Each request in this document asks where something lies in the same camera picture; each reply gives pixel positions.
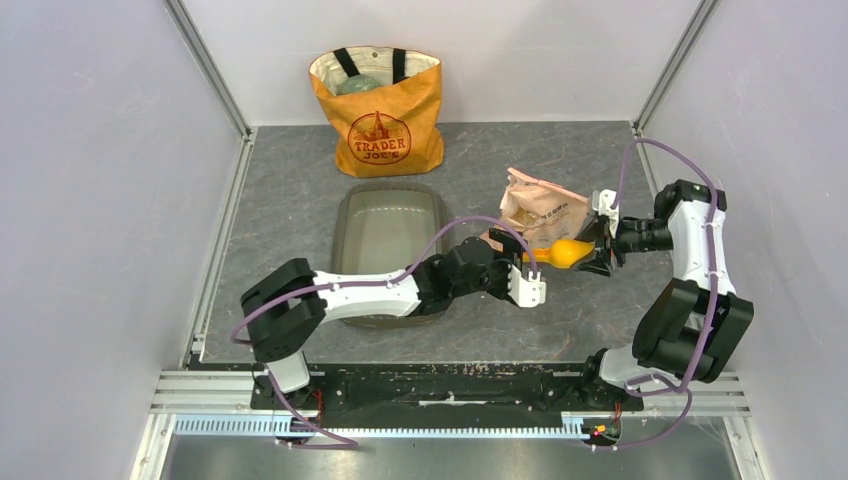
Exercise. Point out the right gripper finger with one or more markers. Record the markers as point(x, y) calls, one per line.
point(599, 262)
point(594, 231)

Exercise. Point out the orange plastic scoop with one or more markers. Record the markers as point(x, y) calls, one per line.
point(560, 254)

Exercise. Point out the green bundle inside bag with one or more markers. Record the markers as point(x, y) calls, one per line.
point(357, 84)

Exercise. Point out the left aluminium corner post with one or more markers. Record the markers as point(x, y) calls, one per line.
point(204, 59)

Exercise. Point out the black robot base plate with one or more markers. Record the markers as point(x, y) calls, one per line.
point(454, 395)

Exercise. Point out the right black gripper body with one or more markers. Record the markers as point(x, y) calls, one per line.
point(620, 244)

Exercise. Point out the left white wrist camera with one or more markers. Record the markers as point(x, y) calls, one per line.
point(526, 291)

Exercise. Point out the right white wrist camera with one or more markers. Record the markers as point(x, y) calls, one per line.
point(602, 203)

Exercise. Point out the orange Trader Joe's bag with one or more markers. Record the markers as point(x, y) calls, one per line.
point(392, 130)

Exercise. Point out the right aluminium corner post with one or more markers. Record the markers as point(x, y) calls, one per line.
point(694, 28)

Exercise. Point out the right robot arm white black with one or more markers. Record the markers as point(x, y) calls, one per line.
point(692, 329)

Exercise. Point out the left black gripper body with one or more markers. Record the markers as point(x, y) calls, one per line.
point(497, 273)

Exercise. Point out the grey translucent litter box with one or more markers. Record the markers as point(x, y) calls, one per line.
point(382, 227)

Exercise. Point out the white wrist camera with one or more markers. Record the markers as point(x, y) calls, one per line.
point(526, 291)
point(602, 203)

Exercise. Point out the pink litter bag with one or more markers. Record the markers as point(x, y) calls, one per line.
point(541, 211)

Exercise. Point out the aluminium corner post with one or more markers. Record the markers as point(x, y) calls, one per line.
point(694, 28)
point(204, 59)

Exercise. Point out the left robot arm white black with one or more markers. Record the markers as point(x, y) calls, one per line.
point(285, 308)

